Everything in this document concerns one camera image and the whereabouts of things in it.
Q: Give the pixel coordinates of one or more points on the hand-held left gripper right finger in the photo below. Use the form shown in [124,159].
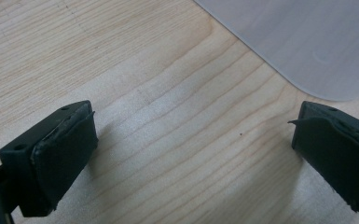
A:
[338,155]

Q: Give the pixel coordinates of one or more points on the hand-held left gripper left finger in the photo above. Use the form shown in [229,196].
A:
[59,158]

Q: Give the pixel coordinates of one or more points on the clear plastic storage box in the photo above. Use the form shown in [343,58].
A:
[307,37]

